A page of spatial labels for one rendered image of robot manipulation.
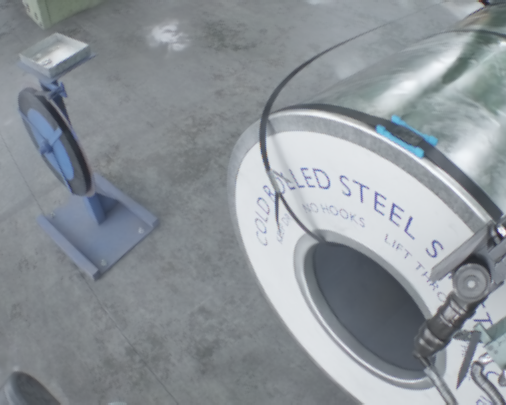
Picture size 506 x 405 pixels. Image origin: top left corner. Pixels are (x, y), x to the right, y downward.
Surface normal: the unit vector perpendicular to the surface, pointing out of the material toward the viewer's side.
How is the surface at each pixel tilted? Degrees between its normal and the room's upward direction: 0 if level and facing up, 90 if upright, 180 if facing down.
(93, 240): 0
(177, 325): 0
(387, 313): 5
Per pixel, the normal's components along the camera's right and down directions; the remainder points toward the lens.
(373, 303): 0.18, -0.48
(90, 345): -0.04, -0.69
